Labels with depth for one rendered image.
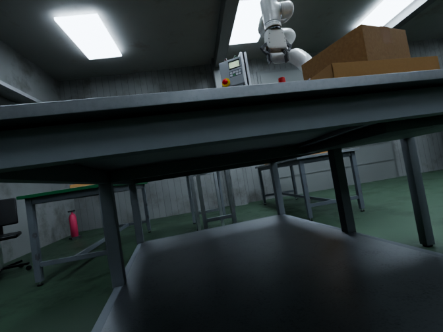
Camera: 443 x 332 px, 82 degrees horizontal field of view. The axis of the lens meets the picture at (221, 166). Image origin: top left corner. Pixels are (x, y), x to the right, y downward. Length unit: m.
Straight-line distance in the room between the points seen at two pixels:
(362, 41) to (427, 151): 7.34
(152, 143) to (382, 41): 0.91
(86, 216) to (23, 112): 6.01
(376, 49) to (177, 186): 5.25
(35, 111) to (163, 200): 5.58
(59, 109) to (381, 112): 0.58
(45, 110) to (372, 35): 0.99
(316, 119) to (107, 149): 0.38
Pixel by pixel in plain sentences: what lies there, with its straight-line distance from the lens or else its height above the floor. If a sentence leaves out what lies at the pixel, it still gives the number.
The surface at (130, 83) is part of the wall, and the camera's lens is 6.49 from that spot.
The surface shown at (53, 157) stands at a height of 0.76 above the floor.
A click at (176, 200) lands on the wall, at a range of 5.93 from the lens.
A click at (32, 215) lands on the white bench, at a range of 2.81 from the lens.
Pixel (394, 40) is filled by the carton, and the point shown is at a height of 1.07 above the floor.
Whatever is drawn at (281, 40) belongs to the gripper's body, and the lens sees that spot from 1.43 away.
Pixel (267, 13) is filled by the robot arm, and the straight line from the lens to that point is 1.46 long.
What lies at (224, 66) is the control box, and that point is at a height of 1.44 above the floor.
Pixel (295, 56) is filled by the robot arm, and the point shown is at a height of 1.35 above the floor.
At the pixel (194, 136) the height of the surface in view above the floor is 0.76.
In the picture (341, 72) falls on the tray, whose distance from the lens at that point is 0.57.
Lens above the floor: 0.69
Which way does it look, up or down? 2 degrees up
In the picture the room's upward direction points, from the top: 9 degrees counter-clockwise
